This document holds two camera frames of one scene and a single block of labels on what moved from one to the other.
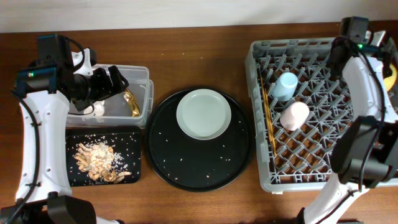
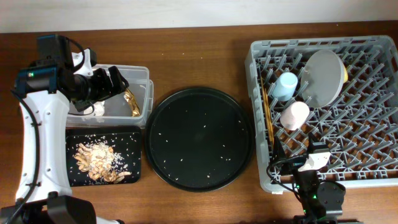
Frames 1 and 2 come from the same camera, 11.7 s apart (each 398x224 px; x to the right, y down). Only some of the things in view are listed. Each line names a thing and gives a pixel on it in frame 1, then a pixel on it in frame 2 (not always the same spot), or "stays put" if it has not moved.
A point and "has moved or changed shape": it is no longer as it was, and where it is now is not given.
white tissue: x=99 y=108 stays put
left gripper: x=107 y=89 stays put
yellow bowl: x=388 y=82 has moved or changed shape
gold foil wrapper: x=130 y=98 stays put
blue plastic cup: x=285 y=87 stays put
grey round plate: x=203 y=114 to x=322 y=77
